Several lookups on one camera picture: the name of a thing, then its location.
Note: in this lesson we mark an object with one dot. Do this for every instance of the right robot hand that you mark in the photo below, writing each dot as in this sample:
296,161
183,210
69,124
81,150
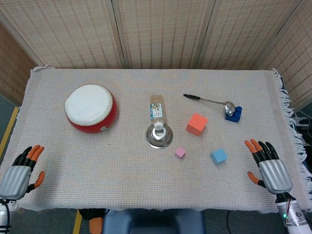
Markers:
275,176

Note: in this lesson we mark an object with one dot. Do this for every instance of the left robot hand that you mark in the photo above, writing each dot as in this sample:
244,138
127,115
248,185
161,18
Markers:
15,180

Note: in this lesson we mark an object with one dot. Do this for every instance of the light blue cube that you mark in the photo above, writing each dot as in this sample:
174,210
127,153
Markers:
219,157

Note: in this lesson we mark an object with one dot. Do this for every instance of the small pink cube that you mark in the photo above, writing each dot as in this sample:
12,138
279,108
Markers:
180,153

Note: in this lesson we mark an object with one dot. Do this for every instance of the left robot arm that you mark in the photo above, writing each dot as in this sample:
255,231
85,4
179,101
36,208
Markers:
5,214

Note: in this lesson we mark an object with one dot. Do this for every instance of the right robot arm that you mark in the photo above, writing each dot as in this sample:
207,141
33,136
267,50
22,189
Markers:
293,214

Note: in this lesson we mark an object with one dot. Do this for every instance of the dark blue toy brick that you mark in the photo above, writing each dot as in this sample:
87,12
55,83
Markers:
237,115

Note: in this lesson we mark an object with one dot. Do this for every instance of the beige woven tablecloth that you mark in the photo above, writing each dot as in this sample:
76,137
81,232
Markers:
102,165

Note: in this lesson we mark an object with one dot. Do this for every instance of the large orange cube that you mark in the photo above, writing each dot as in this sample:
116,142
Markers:
196,124

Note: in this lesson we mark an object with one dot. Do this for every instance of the red drum white skin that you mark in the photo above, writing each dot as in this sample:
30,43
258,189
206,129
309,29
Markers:
90,109

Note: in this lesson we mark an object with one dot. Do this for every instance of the upturned stainless steel bowl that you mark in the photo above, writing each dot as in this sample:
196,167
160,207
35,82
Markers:
159,137

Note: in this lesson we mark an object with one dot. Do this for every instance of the blue robot torso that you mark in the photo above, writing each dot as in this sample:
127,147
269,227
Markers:
153,223

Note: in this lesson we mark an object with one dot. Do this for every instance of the clear plastic drink bottle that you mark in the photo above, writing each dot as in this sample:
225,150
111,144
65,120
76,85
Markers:
156,109

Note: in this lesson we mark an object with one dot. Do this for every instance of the woven folding screen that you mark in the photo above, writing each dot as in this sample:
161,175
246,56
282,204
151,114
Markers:
161,31

